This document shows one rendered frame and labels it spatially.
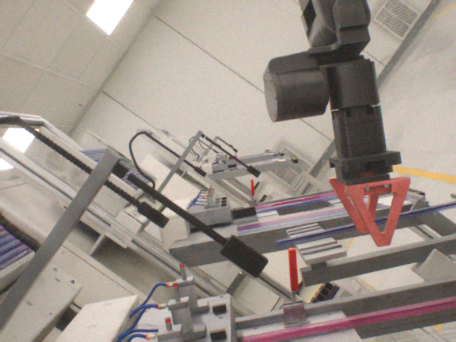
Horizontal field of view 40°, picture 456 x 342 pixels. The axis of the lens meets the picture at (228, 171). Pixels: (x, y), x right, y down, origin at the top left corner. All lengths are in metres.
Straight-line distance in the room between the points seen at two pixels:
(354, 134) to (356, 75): 0.07
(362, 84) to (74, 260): 1.20
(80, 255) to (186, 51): 6.80
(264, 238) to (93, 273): 0.47
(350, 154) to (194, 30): 7.77
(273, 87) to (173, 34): 7.78
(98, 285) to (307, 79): 1.18
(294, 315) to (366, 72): 0.38
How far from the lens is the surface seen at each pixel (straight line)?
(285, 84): 0.70
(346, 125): 0.72
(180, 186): 5.27
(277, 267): 5.37
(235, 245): 0.63
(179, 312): 0.75
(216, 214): 2.03
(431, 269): 1.27
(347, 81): 0.72
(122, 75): 8.48
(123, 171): 0.63
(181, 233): 1.91
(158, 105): 8.39
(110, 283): 1.77
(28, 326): 0.80
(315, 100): 0.71
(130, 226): 1.69
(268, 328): 0.94
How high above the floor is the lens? 1.26
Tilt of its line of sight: 2 degrees down
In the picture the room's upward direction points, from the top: 55 degrees counter-clockwise
